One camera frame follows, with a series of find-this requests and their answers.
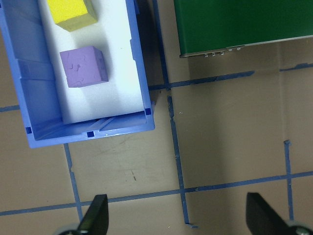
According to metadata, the blue plastic storage bin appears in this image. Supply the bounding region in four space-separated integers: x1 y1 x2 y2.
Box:
0 0 156 149

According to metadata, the white foam bin liner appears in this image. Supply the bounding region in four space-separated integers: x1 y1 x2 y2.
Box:
39 0 147 125

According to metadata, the green conveyor belt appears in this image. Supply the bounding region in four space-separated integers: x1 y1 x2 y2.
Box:
173 0 313 59

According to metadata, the yellow foam block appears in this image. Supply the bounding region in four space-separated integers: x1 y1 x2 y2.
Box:
46 0 98 32

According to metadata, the purple foam block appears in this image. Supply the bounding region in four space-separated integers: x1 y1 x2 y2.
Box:
59 46 109 88

